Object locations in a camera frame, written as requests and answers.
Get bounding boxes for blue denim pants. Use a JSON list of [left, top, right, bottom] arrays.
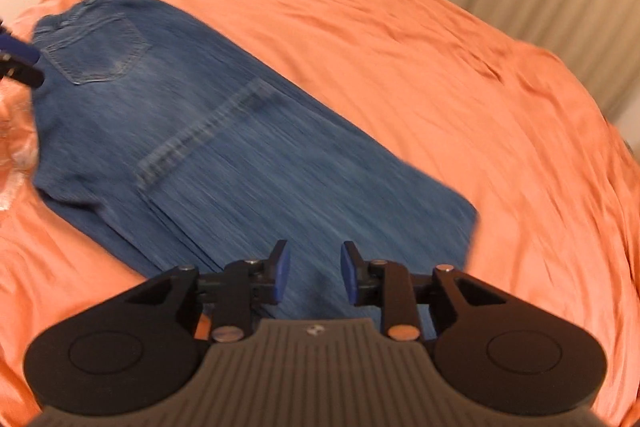
[[30, 0, 479, 343]]

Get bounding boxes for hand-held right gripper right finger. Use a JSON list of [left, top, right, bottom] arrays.
[[340, 241, 506, 341]]

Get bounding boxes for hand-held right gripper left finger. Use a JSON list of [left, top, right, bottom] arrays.
[[125, 239, 292, 344]]

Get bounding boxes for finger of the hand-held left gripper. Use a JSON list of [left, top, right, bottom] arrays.
[[0, 21, 46, 89]]

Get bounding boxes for orange bed sheet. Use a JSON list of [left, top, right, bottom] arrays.
[[0, 0, 640, 427]]

